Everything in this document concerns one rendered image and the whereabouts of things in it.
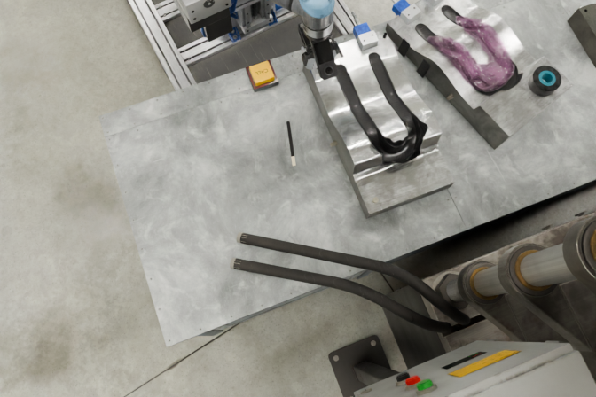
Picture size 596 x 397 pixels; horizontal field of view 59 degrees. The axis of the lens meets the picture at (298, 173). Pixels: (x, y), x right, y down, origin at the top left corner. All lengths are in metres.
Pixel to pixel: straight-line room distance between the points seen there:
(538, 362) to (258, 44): 1.85
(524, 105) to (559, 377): 0.92
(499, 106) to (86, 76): 1.88
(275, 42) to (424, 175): 1.12
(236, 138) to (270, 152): 0.11
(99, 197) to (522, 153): 1.72
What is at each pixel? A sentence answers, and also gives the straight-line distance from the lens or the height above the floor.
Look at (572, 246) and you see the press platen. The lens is 0.84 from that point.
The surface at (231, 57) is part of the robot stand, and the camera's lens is 2.36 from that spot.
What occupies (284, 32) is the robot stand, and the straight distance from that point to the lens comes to 2.42.
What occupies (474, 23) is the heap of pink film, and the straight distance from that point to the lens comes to 1.71.
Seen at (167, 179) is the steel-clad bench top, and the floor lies 0.80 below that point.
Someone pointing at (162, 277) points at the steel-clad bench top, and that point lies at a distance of 1.50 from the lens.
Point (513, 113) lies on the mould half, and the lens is 1.60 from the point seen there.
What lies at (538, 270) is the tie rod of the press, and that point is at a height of 1.37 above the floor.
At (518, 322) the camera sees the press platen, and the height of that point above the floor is 1.04.
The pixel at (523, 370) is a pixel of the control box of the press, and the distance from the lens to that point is 0.86.
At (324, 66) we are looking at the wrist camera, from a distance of 1.34.
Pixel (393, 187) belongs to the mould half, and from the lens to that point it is 1.48.
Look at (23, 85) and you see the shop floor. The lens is 2.81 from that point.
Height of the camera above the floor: 2.25
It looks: 73 degrees down
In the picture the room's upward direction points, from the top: 4 degrees clockwise
